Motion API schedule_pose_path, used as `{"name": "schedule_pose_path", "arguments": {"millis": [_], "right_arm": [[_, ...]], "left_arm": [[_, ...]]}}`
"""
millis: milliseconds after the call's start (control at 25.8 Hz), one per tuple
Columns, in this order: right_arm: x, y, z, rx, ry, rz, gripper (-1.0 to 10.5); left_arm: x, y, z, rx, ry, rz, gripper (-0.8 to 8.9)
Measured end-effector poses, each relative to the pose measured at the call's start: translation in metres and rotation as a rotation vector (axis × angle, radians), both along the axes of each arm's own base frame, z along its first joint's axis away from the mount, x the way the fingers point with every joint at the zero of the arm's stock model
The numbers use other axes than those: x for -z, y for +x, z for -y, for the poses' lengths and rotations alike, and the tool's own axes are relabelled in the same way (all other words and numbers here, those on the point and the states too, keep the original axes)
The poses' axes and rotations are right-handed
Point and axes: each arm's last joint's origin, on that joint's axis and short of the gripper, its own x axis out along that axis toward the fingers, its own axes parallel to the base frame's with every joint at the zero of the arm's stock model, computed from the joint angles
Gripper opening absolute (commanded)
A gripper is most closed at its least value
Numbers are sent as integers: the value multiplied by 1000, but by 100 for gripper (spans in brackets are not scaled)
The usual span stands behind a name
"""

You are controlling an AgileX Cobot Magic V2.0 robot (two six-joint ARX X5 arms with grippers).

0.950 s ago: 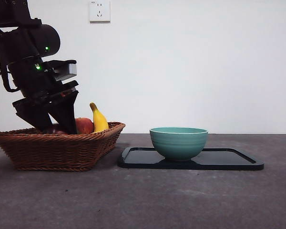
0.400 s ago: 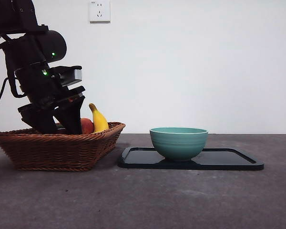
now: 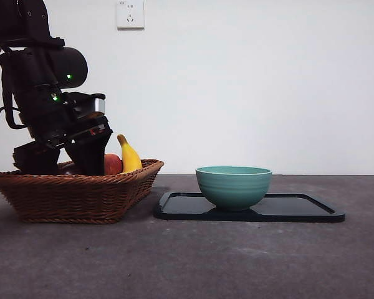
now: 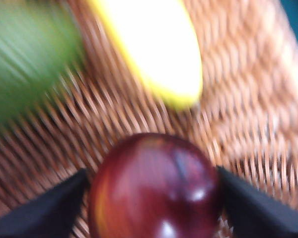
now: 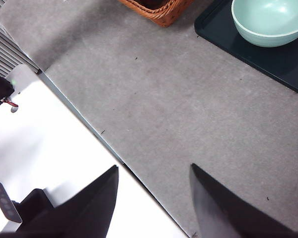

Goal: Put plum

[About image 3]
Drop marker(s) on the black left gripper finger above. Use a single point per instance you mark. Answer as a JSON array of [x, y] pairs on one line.
[[90, 152], [34, 160]]

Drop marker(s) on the teal ribbed bowl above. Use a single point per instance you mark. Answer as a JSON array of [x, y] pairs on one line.
[[233, 190]]

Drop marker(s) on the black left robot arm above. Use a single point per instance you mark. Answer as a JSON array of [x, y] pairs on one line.
[[34, 62]]

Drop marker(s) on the red apple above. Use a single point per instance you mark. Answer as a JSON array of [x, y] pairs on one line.
[[113, 165]]

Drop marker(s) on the yellow banana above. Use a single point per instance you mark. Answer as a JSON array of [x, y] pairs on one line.
[[129, 159]]

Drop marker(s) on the brown wicker basket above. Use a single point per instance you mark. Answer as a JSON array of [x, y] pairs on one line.
[[65, 199]]

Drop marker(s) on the black rectangular tray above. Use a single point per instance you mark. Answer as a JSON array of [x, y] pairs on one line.
[[180, 208]]

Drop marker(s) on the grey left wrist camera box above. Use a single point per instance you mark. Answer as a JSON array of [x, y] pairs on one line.
[[87, 104]]

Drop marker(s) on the white wall socket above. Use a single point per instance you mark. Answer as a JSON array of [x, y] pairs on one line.
[[130, 15]]

